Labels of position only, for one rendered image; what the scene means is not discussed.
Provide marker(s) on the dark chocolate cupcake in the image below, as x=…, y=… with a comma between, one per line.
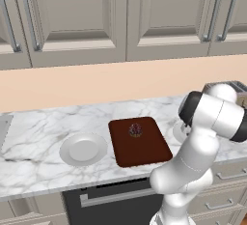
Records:
x=135, y=130

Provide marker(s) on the beige upper cupboard door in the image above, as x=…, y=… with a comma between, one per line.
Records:
x=77, y=6
x=170, y=3
x=241, y=3
x=6, y=60

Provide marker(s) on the beige drawer front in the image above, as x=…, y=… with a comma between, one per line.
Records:
x=222, y=219
x=231, y=183
x=222, y=196

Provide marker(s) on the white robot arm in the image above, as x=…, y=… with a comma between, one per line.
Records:
x=205, y=116

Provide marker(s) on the brown rectangular tray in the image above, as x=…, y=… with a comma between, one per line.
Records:
x=144, y=148

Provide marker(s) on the white round plate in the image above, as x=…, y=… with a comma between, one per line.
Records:
x=83, y=150
x=178, y=132

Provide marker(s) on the beige lower cupboard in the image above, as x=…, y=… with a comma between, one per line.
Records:
x=32, y=211

